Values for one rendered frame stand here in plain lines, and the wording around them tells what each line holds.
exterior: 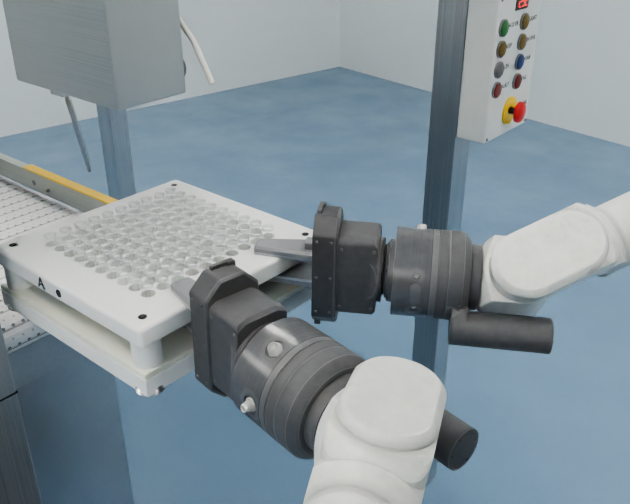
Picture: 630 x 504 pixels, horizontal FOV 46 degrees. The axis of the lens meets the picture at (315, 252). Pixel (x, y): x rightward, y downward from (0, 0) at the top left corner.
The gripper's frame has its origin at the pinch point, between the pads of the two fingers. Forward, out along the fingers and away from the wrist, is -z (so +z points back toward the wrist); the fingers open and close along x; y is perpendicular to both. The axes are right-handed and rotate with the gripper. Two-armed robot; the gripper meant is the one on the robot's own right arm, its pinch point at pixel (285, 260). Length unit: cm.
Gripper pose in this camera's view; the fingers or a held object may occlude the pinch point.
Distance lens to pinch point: 75.1
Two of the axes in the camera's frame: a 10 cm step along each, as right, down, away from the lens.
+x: -0.1, 8.8, 4.8
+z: 9.9, 0.8, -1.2
